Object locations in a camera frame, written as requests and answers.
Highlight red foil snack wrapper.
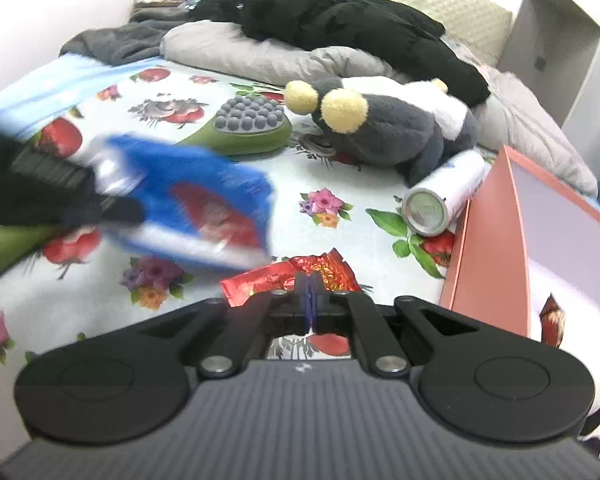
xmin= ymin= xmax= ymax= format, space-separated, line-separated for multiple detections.
xmin=221 ymin=249 xmax=362 ymax=308

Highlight blue red snack bag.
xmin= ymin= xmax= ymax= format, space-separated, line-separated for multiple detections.
xmin=76 ymin=134 xmax=274 ymax=270

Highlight small red snack packet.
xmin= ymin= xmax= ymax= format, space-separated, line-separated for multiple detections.
xmin=540 ymin=295 xmax=566 ymax=348

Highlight light blue bedsheet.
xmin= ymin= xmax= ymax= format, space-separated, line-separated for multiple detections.
xmin=0 ymin=54 xmax=157 ymax=140

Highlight white spray can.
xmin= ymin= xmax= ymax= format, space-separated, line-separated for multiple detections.
xmin=401 ymin=150 xmax=488 ymax=237

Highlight dark grey blanket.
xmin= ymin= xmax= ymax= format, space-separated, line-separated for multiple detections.
xmin=59 ymin=20 xmax=184 ymax=66

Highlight grey penguin plush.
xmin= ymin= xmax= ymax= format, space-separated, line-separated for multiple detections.
xmin=284 ymin=76 xmax=479 ymax=186

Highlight pink cardboard box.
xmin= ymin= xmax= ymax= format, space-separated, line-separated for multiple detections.
xmin=440 ymin=148 xmax=600 ymax=382

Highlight wooden nightstand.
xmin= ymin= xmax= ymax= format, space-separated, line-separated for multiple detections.
xmin=132 ymin=0 xmax=184 ymax=13

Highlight grey duvet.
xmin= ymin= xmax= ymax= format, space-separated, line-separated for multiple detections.
xmin=160 ymin=20 xmax=598 ymax=197

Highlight black jacket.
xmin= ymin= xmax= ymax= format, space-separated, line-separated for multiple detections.
xmin=189 ymin=0 xmax=490 ymax=107

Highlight grey wall shelf unit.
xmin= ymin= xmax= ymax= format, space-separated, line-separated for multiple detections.
xmin=498 ymin=0 xmax=600 ymax=176

